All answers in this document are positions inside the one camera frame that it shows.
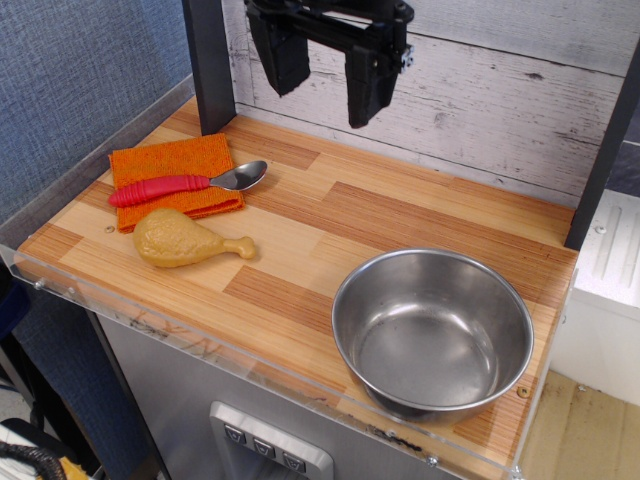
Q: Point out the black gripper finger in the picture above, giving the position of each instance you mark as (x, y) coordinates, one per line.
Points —
(371, 77)
(283, 54)

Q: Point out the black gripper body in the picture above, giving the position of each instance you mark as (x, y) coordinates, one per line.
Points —
(342, 25)

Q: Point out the stainless steel pot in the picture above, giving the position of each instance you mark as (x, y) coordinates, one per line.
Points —
(432, 335)

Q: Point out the orange folded cloth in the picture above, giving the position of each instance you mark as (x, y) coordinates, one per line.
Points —
(206, 156)

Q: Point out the plastic toy chicken drumstick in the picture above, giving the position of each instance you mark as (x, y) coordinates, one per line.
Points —
(167, 238)

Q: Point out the clear acrylic counter guard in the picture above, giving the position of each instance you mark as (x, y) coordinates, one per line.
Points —
(498, 434)

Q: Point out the stainless steel cabinet front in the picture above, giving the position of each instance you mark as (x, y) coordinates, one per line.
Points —
(174, 387)

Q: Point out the white ribbed appliance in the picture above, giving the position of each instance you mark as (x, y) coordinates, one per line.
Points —
(597, 341)

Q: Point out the silver button control panel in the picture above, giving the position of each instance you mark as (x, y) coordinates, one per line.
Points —
(250, 448)

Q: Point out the yellow object bottom left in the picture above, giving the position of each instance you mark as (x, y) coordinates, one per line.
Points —
(73, 471)

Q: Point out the black vertical post left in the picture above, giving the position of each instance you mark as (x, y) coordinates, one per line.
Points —
(209, 57)

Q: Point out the black vertical post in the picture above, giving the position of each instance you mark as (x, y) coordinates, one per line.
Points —
(209, 57)
(613, 138)

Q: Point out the red handled metal spoon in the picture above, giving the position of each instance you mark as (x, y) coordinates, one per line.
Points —
(240, 178)

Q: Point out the black vertical post right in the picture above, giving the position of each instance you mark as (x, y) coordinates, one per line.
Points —
(613, 138)

